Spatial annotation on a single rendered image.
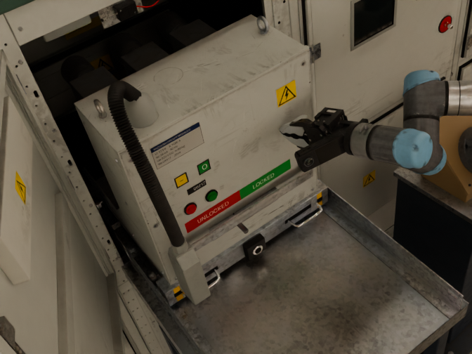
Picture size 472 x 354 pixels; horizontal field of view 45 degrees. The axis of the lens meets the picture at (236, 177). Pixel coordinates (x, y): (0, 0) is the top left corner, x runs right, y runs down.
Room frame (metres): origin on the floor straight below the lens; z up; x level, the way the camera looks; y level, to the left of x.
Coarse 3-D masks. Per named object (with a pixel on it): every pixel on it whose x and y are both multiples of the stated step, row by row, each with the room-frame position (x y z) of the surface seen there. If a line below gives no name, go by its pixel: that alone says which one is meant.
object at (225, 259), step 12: (324, 192) 1.08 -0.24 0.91; (300, 204) 1.04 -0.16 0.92; (276, 216) 1.01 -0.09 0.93; (288, 216) 1.02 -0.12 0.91; (300, 216) 1.03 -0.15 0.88; (264, 228) 0.98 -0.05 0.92; (276, 228) 1.00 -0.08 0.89; (240, 240) 0.96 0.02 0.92; (228, 252) 0.93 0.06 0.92; (240, 252) 0.94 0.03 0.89; (204, 264) 0.90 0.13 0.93; (216, 264) 0.91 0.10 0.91; (228, 264) 0.92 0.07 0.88; (168, 288) 0.85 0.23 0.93; (168, 300) 0.84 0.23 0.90
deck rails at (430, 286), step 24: (336, 216) 1.03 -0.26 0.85; (360, 216) 0.97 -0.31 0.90; (360, 240) 0.93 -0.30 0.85; (384, 240) 0.89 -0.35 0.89; (144, 264) 1.00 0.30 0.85; (408, 264) 0.82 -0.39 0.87; (432, 288) 0.74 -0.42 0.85; (168, 312) 0.83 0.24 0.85; (456, 312) 0.67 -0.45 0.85; (192, 336) 0.75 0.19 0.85
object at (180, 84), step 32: (224, 32) 1.22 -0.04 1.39; (256, 32) 1.19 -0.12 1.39; (160, 64) 1.14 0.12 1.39; (192, 64) 1.11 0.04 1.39; (224, 64) 1.09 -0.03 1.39; (256, 64) 1.06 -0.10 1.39; (96, 96) 1.07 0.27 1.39; (160, 96) 1.02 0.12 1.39; (192, 96) 0.99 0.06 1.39; (96, 128) 0.95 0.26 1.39; (160, 128) 0.91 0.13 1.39; (128, 192) 0.90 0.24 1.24; (128, 224) 1.04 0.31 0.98
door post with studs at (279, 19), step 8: (264, 0) 1.28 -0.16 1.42; (272, 0) 1.29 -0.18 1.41; (280, 0) 1.30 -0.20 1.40; (264, 8) 1.29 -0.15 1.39; (272, 8) 1.29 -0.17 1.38; (280, 8) 1.30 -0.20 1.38; (264, 16) 1.33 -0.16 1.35; (272, 16) 1.29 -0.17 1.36; (280, 16) 1.30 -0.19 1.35; (288, 16) 1.31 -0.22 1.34; (272, 24) 1.29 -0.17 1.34; (280, 24) 1.30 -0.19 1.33; (288, 24) 1.31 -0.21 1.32; (288, 32) 1.31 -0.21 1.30
